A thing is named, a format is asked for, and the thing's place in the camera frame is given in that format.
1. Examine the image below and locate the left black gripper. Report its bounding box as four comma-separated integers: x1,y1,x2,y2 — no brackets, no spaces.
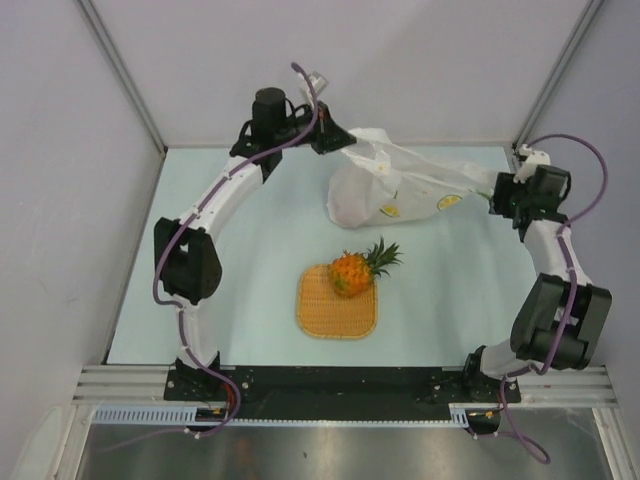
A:
273,102,355,156

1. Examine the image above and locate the white plastic bag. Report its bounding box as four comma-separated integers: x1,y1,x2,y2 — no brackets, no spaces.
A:
327,128,497,229

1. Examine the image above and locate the fake pineapple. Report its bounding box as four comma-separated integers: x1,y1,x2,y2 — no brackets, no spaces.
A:
327,237,402,298

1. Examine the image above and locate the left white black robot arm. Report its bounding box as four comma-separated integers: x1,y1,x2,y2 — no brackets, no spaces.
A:
153,87,357,400

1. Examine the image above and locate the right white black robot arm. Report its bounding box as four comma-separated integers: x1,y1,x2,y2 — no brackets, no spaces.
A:
461,165,612,402

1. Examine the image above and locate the woven bamboo tray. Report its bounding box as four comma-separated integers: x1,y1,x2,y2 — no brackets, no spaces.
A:
296,264,378,340

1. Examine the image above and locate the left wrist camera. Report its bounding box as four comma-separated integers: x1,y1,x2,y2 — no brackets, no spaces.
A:
298,71,329,105

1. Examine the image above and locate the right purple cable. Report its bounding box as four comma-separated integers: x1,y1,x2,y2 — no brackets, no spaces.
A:
497,133,611,466

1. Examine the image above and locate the purple cable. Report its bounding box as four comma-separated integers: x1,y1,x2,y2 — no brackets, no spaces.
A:
497,133,611,466
97,61,324,454

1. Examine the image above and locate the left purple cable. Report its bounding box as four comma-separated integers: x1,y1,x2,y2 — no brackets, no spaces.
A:
97,61,324,454

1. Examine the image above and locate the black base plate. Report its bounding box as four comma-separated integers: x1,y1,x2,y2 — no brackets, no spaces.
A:
164,359,522,421

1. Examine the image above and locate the white cable duct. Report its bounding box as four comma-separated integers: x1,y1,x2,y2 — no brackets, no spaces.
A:
93,403,501,429

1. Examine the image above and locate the aluminium frame rail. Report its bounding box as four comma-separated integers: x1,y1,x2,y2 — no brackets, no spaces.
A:
73,365,618,408

